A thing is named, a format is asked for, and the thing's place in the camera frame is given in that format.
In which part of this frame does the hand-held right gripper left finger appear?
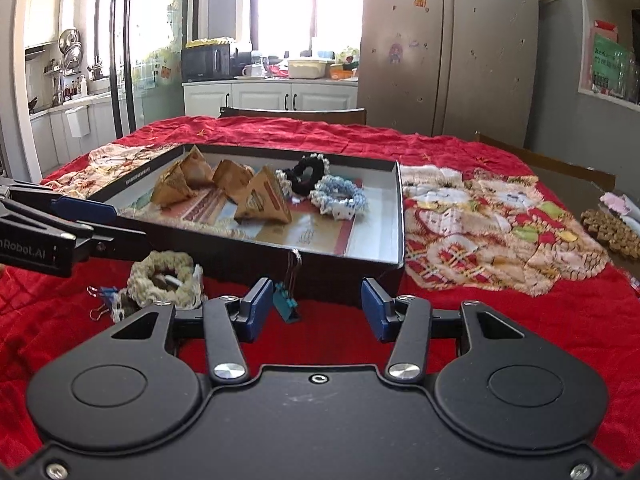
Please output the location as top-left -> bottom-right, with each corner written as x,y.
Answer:
111,277 -> 275,383

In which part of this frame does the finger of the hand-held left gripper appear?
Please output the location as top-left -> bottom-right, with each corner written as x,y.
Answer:
0,201 -> 149,263
0,176 -> 120,226

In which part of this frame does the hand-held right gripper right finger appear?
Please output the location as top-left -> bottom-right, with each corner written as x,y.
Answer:
361,277 -> 530,383

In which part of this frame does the teal binder clip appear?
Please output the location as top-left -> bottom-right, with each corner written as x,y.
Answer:
272,249 -> 303,323

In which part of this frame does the black shallow cardboard box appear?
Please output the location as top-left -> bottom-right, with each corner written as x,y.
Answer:
90,142 -> 406,308

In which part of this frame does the cream crochet scrunchie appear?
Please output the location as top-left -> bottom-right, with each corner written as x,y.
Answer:
127,251 -> 203,310

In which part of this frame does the brown triangular snack packet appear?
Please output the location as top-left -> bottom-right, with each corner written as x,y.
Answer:
151,145 -> 217,207
234,165 -> 293,226
212,159 -> 256,205

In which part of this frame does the light blue crochet scrunchie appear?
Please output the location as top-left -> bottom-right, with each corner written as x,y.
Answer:
309,174 -> 368,222

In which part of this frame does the blue binder clip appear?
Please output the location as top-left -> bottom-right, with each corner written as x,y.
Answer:
86,285 -> 121,322

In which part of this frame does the olive white-edged crochet scrunchie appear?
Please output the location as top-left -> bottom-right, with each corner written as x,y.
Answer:
109,264 -> 207,325

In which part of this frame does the white hanging bin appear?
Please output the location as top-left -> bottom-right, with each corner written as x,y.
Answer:
66,104 -> 92,138

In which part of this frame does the black crochet scrunchie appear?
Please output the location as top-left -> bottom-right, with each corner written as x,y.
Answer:
277,154 -> 331,198

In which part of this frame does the metal pot lid rack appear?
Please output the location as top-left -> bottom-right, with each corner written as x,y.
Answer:
57,27 -> 83,73

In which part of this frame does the black microwave oven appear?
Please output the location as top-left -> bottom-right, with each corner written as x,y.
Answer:
181,44 -> 238,82

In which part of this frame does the wooden chair back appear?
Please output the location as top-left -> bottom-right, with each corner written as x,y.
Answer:
219,106 -> 367,126

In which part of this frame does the wooden chair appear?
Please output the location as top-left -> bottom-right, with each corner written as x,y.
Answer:
474,131 -> 617,191
219,106 -> 367,126

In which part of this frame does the white kitchen cabinet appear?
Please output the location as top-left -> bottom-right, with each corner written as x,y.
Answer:
182,80 -> 360,118

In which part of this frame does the cream plastic tub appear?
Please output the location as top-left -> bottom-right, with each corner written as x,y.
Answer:
287,59 -> 328,79

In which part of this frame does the beige refrigerator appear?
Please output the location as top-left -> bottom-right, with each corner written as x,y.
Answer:
357,0 -> 541,138

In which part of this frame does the pink cloth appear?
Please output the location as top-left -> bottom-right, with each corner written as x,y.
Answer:
600,191 -> 640,221

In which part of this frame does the green printed package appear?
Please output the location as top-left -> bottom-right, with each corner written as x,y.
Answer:
590,32 -> 631,93

